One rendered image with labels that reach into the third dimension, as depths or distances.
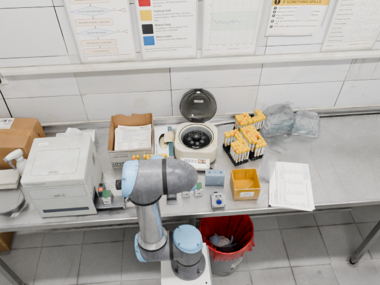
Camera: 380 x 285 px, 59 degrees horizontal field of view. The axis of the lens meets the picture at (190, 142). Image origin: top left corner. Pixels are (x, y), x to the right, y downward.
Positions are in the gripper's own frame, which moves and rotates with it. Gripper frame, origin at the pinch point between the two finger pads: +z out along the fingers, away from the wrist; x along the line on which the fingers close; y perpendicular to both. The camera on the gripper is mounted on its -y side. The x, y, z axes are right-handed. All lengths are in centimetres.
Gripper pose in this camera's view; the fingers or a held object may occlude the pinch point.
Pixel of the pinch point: (125, 199)
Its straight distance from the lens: 176.6
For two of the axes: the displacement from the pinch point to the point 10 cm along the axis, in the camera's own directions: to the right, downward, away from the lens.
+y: 8.7, 2.9, 4.1
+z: -4.9, 6.2, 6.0
